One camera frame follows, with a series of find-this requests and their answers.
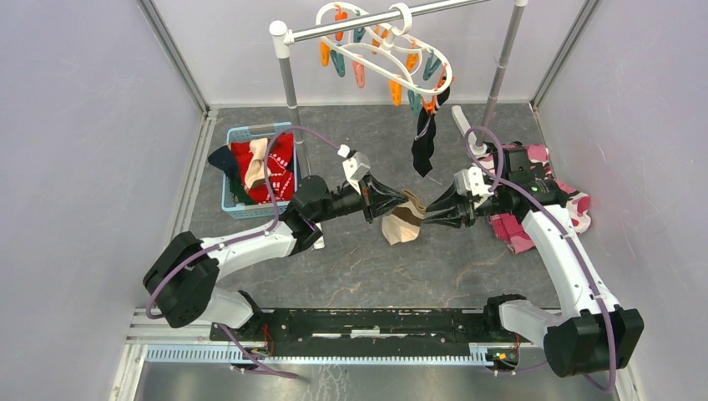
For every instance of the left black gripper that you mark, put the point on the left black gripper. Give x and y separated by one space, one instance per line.
373 191

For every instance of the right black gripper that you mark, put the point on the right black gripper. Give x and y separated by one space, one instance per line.
448 200

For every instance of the black white-striped sock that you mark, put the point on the black white-striped sock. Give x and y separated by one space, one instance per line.
423 144

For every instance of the pink camouflage bag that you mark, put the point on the pink camouflage bag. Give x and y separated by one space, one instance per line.
528 166

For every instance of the orange clothespin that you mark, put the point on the orange clothespin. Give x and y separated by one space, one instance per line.
412 58
430 106
325 54
395 89

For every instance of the white clip hanger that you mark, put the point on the white clip hanger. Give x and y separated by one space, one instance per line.
382 48

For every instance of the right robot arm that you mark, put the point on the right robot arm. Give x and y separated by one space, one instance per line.
592 332

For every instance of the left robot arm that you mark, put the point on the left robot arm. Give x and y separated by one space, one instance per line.
182 282

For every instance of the teal clothespin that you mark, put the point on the teal clothespin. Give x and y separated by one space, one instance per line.
415 101
338 62
433 62

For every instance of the pink clothespin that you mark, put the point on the pink clothespin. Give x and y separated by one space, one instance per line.
359 71

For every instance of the light blue plastic basket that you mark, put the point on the light blue plastic basket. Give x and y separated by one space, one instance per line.
229 203

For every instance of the navy blue sock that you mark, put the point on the navy blue sock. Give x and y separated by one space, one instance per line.
224 160

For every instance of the silver white drying rack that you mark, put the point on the silver white drying rack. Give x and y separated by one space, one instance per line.
331 18

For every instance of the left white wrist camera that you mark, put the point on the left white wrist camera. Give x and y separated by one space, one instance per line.
355 167

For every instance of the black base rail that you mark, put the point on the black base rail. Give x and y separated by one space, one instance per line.
370 332

